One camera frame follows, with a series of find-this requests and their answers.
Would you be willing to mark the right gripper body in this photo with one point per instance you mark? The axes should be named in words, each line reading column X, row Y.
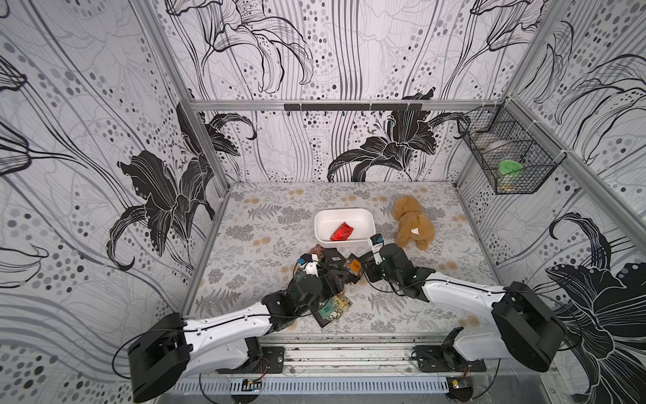
column 371, row 264

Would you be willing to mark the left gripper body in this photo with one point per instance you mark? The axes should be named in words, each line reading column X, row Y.
column 324, row 294

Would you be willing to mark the green tea bag bottom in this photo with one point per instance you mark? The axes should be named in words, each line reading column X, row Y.
column 332, row 310

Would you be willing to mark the orange label tea bag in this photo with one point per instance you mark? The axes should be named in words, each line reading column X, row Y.
column 354, row 269

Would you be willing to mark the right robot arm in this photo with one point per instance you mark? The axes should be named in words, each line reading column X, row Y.
column 521, row 326

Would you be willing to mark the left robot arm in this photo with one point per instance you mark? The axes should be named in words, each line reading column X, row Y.
column 175, row 348

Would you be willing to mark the black barcode tea bag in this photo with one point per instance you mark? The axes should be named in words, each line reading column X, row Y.
column 333, row 258

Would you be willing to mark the red black tea bag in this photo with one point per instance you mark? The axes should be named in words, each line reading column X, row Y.
column 318, row 251

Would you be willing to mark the white storage box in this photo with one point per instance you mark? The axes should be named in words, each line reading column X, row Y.
column 327, row 221

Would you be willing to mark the brown teddy bear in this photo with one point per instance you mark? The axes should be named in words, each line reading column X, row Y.
column 413, row 224

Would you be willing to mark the green lid cup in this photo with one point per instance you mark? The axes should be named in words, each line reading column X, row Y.
column 508, row 175

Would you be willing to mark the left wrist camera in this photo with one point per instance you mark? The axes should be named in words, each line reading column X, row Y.
column 308, row 263

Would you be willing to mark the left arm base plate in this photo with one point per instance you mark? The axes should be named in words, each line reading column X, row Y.
column 269, row 360

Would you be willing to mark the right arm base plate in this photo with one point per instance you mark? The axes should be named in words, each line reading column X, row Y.
column 435, row 359

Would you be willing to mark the white cable duct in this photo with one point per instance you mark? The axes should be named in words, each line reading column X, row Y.
column 317, row 386

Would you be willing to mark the black wire basket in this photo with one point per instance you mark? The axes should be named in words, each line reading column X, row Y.
column 494, row 133

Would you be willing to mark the black bar on rail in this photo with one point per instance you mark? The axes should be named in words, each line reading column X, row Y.
column 351, row 107

